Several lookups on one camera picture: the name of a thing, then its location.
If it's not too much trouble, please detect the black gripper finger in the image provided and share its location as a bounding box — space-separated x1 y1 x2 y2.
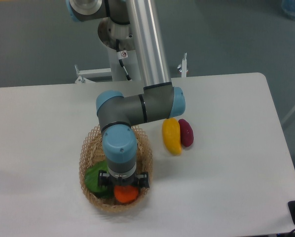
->
98 170 111 194
136 172 149 188

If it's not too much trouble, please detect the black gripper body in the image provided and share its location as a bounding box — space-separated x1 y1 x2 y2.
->
107 174 138 193

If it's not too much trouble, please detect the orange fruit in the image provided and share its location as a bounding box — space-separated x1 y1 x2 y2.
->
113 185 139 203

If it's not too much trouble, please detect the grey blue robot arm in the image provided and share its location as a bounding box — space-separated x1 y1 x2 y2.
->
66 0 185 188

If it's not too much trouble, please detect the woven wicker basket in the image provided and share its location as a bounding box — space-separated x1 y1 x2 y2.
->
79 125 153 213

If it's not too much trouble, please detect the green bok choy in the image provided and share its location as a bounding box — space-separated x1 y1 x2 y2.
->
84 160 113 199

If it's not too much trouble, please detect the yellow mango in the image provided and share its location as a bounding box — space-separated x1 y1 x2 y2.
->
162 118 182 156

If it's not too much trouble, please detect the purple sweet potato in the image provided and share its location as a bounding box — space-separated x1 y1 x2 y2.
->
179 119 194 147

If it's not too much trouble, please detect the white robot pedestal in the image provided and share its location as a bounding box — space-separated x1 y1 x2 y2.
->
74 18 190 84

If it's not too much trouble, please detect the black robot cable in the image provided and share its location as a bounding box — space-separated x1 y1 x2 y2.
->
115 39 133 81

